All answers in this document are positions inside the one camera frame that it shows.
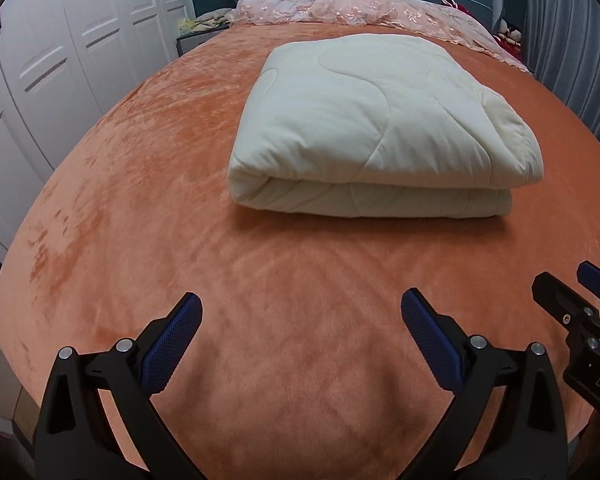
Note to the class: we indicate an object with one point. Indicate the orange velvet bed cover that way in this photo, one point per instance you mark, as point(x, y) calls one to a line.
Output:
point(302, 367)

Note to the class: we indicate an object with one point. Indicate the red plush toys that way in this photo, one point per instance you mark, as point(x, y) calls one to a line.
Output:
point(509, 38)

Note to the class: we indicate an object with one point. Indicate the blue-grey curtain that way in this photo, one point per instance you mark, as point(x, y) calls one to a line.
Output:
point(563, 53)

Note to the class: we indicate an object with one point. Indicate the white quilted duvet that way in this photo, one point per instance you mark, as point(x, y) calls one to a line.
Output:
point(378, 126)

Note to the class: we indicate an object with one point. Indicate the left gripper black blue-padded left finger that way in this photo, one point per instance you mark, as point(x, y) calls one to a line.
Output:
point(74, 439)

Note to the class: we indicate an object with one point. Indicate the white panelled wardrobe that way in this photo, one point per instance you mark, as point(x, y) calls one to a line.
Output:
point(63, 65)

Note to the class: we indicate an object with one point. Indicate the pink floral blanket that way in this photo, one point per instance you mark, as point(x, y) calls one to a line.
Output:
point(424, 18)

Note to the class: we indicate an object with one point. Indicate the dark bedside table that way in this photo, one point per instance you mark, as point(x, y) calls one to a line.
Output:
point(188, 42)

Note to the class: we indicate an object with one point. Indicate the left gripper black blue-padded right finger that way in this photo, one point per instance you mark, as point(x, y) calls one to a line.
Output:
point(528, 439)

